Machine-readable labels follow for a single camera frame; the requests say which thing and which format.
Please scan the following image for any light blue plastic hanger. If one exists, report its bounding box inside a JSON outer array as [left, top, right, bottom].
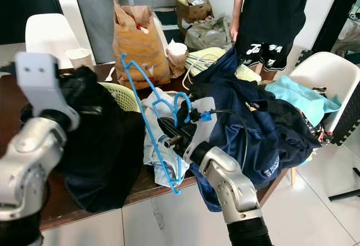
[[120, 53, 195, 195]]

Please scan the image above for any navy blue t-shirt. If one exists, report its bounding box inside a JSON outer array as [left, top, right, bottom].
[[183, 48, 324, 213]]

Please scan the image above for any black printed t-shirt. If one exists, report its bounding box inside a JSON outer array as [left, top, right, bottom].
[[20, 66, 147, 213]]

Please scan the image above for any person's right hand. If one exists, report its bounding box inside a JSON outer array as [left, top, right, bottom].
[[229, 20, 240, 43]]

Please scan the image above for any pale blue denim garment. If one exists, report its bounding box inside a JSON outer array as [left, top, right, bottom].
[[141, 88, 195, 187]]

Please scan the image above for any pale yellow plastic basket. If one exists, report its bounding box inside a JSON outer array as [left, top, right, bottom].
[[98, 82, 141, 113]]

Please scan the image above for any striped cream tote bag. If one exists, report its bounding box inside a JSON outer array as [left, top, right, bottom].
[[183, 47, 262, 84]]

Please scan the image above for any paper-wrapped white cup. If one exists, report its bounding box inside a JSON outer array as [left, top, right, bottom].
[[166, 42, 190, 78]]

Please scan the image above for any large brown paper bag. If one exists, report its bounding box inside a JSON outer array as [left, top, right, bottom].
[[112, 0, 170, 89]]

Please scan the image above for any olive green bag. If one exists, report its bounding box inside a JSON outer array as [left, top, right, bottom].
[[184, 14, 237, 52]]

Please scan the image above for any beige paper bowl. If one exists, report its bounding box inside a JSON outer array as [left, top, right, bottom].
[[65, 48, 95, 70]]

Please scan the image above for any open cardboard box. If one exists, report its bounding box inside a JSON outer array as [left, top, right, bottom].
[[175, 0, 214, 24]]

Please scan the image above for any teal cloth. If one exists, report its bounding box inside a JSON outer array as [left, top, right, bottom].
[[264, 75, 343, 126]]

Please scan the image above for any person in black clothes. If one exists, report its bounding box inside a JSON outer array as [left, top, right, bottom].
[[228, 0, 330, 83]]

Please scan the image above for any white plastic chair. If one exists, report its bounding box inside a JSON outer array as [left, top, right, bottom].
[[24, 14, 85, 62], [287, 51, 360, 188]]

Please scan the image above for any black foam mat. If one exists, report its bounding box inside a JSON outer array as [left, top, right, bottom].
[[329, 97, 360, 146]]

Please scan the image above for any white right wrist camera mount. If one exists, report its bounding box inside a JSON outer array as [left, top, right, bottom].
[[188, 97, 217, 156]]

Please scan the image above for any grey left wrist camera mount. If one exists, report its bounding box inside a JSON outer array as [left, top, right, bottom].
[[14, 52, 80, 131]]

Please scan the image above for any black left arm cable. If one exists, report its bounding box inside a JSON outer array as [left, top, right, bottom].
[[0, 63, 17, 75]]

